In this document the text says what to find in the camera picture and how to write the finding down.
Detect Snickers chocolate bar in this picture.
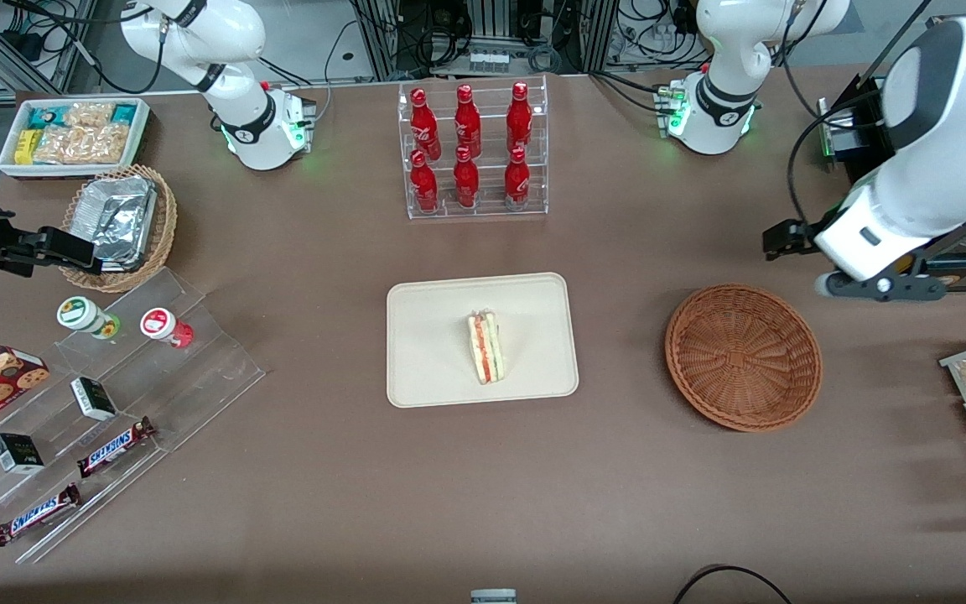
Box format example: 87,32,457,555
0,482,83,548
76,416,158,480

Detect triangular sandwich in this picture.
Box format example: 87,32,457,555
466,308,506,386

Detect beige rectangular tray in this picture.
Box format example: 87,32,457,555
387,273,579,409

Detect small black carton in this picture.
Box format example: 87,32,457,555
0,432,46,476
70,376,119,422

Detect green lidded yogurt cup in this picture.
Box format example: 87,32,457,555
56,296,122,341

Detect clear acrylic step shelf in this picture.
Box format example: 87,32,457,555
0,267,268,565

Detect white snack bin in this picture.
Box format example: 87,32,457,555
0,96,152,180

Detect black floor cable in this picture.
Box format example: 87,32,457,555
672,564,795,604

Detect clear bag of crackers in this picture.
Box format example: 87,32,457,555
34,124,130,165

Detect aluminium frame equipment rack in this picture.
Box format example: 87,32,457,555
351,0,620,82

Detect brown round wicker basket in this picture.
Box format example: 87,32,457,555
665,284,824,433

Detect light tan wicker basket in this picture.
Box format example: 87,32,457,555
59,164,179,294

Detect red lidded yogurt cup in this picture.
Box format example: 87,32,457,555
139,307,195,350

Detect stacked aluminium foil containers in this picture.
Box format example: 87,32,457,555
71,175,158,272

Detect red cola bottle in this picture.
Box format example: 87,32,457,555
503,146,532,211
409,87,443,161
454,84,482,159
453,146,481,210
409,149,440,214
506,81,534,154

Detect clear acrylic bottle rack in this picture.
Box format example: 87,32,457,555
397,75,549,221

